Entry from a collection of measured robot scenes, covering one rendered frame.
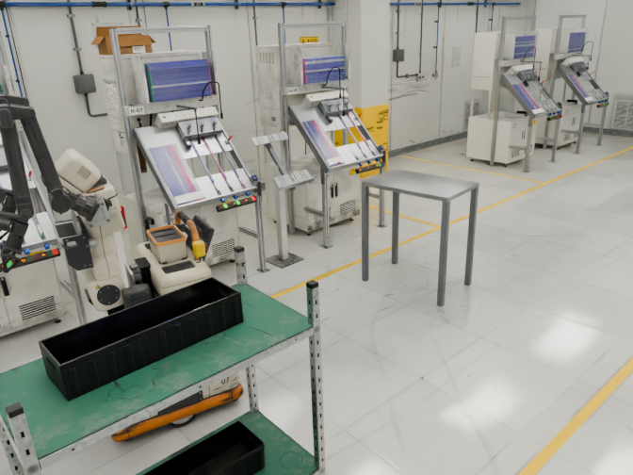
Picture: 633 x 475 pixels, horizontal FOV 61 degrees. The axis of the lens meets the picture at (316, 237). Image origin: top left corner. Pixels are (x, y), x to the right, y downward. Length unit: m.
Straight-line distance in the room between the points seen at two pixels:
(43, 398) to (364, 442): 1.57
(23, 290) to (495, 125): 5.95
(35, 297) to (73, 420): 2.52
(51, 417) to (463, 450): 1.85
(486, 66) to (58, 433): 6.99
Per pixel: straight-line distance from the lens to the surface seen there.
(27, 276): 3.96
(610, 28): 10.37
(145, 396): 1.56
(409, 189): 3.72
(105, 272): 2.65
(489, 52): 7.72
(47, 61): 5.49
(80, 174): 2.51
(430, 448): 2.75
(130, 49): 4.49
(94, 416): 1.55
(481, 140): 7.87
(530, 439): 2.89
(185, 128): 4.23
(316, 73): 5.04
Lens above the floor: 1.85
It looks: 21 degrees down
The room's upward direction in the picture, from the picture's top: 2 degrees counter-clockwise
